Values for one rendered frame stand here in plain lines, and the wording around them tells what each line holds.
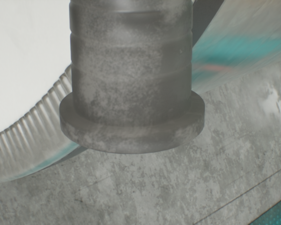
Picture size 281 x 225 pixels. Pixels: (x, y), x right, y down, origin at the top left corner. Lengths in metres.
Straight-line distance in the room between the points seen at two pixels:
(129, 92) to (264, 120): 2.01
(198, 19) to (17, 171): 0.25
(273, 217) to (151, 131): 2.00
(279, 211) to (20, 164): 1.69
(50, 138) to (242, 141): 1.59
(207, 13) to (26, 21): 0.16
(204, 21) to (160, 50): 0.25
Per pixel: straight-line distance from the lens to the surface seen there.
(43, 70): 0.49
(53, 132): 0.50
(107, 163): 1.68
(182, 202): 1.85
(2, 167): 0.60
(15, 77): 0.53
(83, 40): 0.16
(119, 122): 0.17
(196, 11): 0.39
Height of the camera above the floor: 1.35
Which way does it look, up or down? 49 degrees down
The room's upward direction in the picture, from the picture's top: 77 degrees clockwise
